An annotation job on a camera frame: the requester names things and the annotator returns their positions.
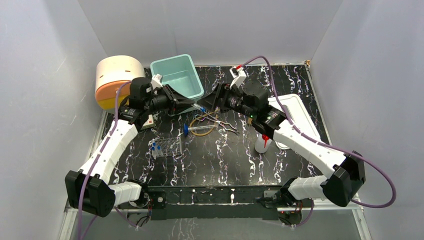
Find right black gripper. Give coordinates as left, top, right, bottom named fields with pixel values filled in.
left=196, top=83, right=256, bottom=120

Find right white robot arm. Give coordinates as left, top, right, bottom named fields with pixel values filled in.
left=197, top=83, right=365, bottom=207

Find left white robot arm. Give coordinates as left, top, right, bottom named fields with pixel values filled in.
left=64, top=74, right=196, bottom=218

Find metal tongs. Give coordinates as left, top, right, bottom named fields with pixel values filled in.
left=202, top=111, right=239, bottom=135

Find tan rubber band loop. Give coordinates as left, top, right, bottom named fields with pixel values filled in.
left=188, top=114, right=219, bottom=137

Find teal plastic bin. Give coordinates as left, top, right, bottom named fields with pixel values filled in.
left=150, top=54, right=205, bottom=102

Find small white red box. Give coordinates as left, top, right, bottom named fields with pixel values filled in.
left=141, top=114, right=155, bottom=130

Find clear test tube rack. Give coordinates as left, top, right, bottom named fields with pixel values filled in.
left=149, top=136, right=183, bottom=158

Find blue capped tube in rack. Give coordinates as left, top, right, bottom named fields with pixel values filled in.
left=150, top=141, right=157, bottom=159

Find white squeeze bottle red cap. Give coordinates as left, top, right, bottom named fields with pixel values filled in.
left=254, top=134, right=273, bottom=154

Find white orange yellow cylinder device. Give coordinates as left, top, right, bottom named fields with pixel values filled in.
left=94, top=55, right=146, bottom=113

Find white plastic bin lid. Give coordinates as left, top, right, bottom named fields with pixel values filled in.
left=268, top=93, right=321, bottom=150

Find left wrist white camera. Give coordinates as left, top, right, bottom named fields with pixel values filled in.
left=150, top=74, right=163, bottom=90

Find wrist white camera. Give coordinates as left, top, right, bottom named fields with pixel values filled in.
left=150, top=74, right=163, bottom=90
left=230, top=65, right=247, bottom=88

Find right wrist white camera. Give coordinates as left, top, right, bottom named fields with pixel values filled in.
left=230, top=65, right=247, bottom=88

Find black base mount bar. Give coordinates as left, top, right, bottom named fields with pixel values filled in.
left=132, top=185, right=314, bottom=221

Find aluminium frame rail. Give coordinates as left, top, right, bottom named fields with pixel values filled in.
left=66, top=187, right=365, bottom=213

